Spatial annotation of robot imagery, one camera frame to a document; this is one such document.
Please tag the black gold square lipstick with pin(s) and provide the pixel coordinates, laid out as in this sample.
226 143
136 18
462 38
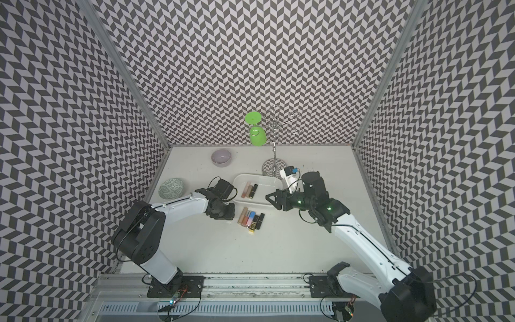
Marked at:
252 226

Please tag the red brown lip gloss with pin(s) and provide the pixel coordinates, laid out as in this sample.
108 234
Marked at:
246 218

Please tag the green plastic cup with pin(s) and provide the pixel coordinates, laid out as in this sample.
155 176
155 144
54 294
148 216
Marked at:
257 134

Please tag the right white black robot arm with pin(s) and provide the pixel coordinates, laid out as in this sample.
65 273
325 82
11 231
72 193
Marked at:
399 291

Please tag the aluminium front rail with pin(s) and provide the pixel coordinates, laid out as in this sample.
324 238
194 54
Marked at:
223 286

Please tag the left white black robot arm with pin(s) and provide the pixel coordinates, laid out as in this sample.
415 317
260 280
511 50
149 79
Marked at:
139 234

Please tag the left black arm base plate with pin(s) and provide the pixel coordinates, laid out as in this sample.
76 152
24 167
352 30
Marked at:
192 285

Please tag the blue pink gradient lipstick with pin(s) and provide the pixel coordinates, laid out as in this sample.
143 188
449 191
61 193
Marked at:
250 219

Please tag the white plastic storage box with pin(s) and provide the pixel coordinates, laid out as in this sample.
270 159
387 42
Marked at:
266 185

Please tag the pink lip gloss tube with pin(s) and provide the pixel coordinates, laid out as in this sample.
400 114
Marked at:
246 189

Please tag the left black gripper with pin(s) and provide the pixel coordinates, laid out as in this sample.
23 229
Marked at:
230 216

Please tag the black round lipstick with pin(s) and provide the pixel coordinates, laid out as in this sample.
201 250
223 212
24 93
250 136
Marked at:
260 221

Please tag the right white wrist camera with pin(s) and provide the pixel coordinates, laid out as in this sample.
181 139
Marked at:
292 177

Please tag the beige tan lipstick tube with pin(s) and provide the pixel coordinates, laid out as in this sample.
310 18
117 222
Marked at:
243 217

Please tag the green patterned small bowl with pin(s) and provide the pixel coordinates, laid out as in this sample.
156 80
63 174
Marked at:
172 188

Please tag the grey purple bowl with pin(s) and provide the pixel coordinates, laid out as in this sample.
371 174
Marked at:
221 158

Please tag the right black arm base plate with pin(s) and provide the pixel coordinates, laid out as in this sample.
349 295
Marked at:
325 286

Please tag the chrome metal stand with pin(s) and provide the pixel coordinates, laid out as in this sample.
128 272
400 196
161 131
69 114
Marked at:
277 124

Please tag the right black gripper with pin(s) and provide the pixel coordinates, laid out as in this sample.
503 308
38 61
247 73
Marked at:
283 198

